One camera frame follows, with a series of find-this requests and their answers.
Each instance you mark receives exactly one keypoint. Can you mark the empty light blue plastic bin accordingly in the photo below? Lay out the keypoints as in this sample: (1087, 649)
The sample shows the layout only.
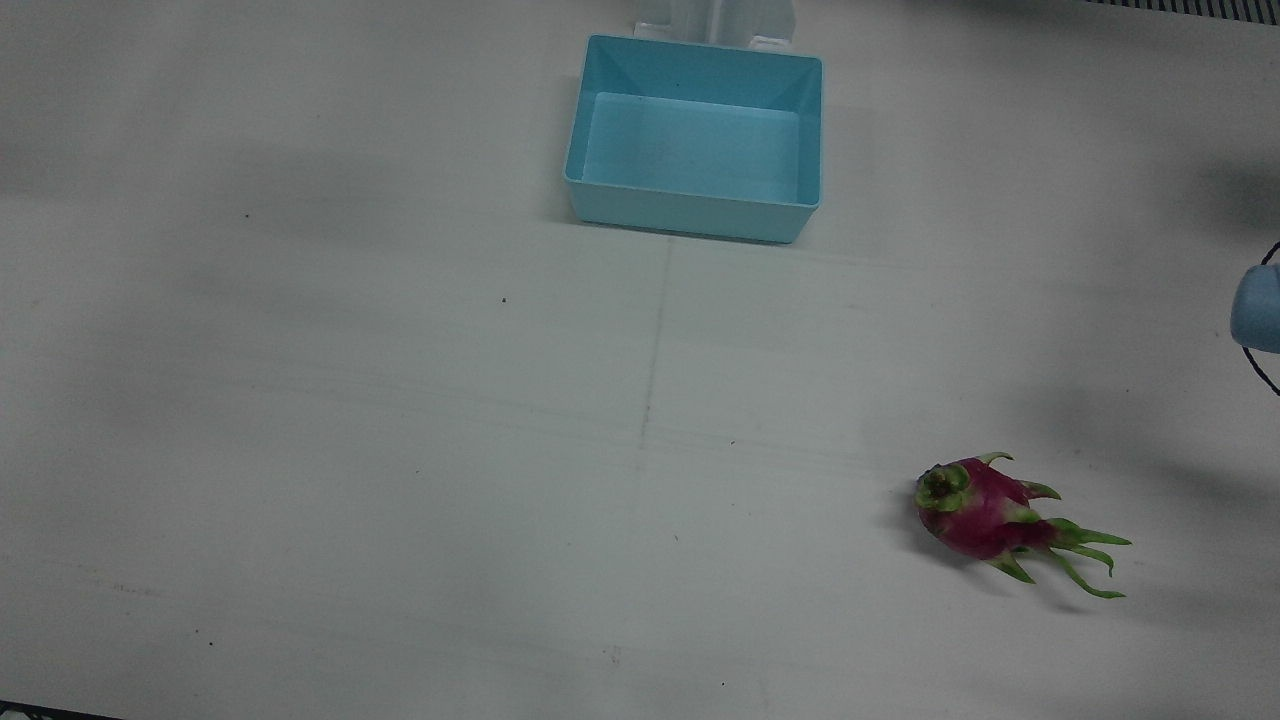
(690, 150)

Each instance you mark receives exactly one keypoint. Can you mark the white robot mount stand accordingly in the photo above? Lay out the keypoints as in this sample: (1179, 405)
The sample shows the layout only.
(700, 20)

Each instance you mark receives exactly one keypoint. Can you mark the grey vent grille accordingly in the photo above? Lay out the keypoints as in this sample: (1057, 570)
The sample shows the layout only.
(1180, 8)

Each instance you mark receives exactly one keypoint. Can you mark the pink dragon fruit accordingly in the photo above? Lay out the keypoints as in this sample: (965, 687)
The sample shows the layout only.
(975, 520)

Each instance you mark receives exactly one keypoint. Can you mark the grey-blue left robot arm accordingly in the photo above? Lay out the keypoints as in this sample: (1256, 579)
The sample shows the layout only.
(1258, 308)

